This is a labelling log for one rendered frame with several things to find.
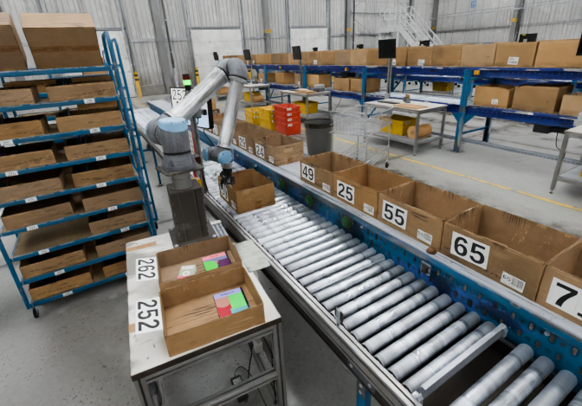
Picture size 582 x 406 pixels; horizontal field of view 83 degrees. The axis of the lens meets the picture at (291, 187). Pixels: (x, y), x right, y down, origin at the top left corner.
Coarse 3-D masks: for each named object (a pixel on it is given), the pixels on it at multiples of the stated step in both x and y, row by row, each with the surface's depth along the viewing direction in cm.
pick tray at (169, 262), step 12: (216, 240) 181; (228, 240) 184; (168, 252) 172; (180, 252) 175; (192, 252) 178; (204, 252) 180; (216, 252) 183; (228, 252) 183; (168, 264) 174; (180, 264) 175; (192, 264) 174; (240, 264) 159; (168, 276) 165; (192, 276) 151; (204, 276) 153
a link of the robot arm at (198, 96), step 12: (228, 60) 207; (216, 72) 207; (228, 72) 208; (204, 84) 203; (216, 84) 206; (192, 96) 199; (204, 96) 203; (180, 108) 195; (192, 108) 199; (156, 120) 190; (156, 144) 197
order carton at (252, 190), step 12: (240, 180) 263; (252, 180) 269; (264, 180) 248; (228, 192) 236; (240, 192) 223; (252, 192) 227; (264, 192) 232; (240, 204) 226; (252, 204) 230; (264, 204) 236
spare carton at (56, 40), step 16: (32, 16) 206; (48, 16) 210; (64, 16) 214; (80, 16) 218; (32, 32) 202; (48, 32) 206; (64, 32) 210; (80, 32) 214; (32, 48) 208; (48, 48) 213; (64, 48) 217; (80, 48) 221; (96, 48) 226; (48, 64) 220; (64, 64) 224; (80, 64) 229; (96, 64) 234
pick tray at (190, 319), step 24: (168, 288) 143; (192, 288) 148; (216, 288) 153; (168, 312) 142; (192, 312) 142; (216, 312) 141; (240, 312) 128; (168, 336) 118; (192, 336) 123; (216, 336) 127
